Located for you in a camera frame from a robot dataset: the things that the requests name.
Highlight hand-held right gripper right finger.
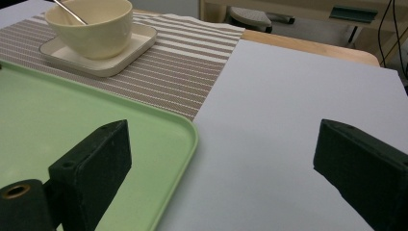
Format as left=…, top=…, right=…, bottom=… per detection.
left=313, top=118, right=408, bottom=231

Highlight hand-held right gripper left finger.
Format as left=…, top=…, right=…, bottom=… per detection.
left=47, top=118, right=133, bottom=231

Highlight green plastic tray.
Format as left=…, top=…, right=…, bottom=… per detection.
left=0, top=59, right=199, bottom=231

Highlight cream ceramic bowl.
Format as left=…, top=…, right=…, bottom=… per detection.
left=43, top=0, right=134, bottom=61

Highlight metal spoon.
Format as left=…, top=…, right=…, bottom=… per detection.
left=52, top=0, right=89, bottom=26

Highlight cream square plate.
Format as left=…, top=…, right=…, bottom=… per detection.
left=38, top=22, right=159, bottom=78

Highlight wooden table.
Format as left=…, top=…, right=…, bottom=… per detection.
left=133, top=9, right=380, bottom=67

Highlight striped brown placemat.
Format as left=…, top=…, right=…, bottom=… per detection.
left=0, top=12, right=246, bottom=122

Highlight light wooden desk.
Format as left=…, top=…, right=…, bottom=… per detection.
left=198, top=0, right=408, bottom=65

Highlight foot pedal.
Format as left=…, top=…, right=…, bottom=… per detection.
left=228, top=6, right=296, bottom=34

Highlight hanging black cables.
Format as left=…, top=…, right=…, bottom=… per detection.
left=377, top=0, right=408, bottom=81

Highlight grey green desk bracket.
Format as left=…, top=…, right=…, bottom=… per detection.
left=329, top=5, right=379, bottom=24

